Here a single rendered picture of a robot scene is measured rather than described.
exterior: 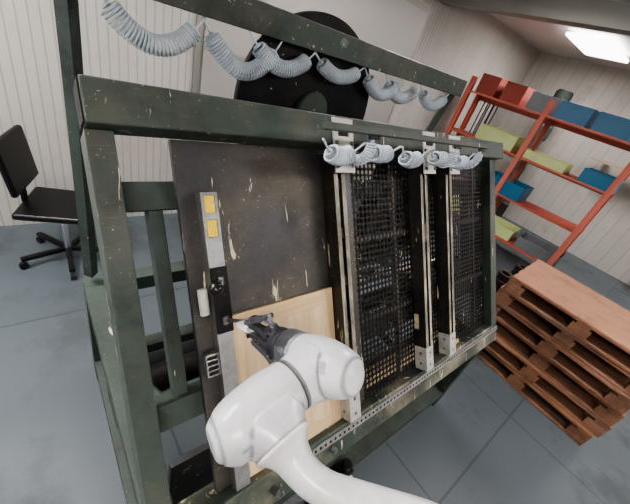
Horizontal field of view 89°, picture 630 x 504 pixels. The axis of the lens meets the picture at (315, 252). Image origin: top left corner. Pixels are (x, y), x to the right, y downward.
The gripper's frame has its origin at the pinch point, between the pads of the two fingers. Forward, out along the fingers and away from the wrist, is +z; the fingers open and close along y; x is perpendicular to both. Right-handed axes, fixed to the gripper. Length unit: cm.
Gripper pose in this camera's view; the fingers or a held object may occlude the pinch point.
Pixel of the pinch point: (246, 326)
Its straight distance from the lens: 94.0
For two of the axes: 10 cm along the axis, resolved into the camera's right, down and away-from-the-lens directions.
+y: 0.8, 9.9, 1.3
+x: 7.7, -1.4, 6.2
